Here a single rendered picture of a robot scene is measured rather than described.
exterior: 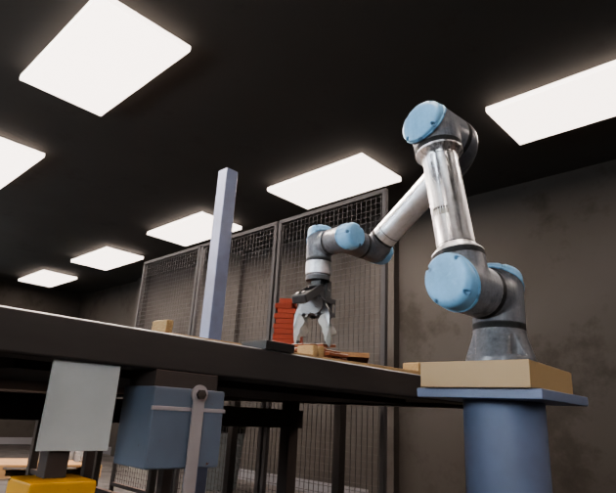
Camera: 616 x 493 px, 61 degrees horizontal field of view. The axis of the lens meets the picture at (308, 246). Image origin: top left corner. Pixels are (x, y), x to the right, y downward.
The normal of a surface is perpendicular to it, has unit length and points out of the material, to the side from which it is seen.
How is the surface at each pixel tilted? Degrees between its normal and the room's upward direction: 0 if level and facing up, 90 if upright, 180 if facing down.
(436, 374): 90
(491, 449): 90
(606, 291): 90
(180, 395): 90
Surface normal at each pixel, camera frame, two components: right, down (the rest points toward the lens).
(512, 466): -0.20, -0.31
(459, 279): -0.75, -0.13
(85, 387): 0.72, -0.18
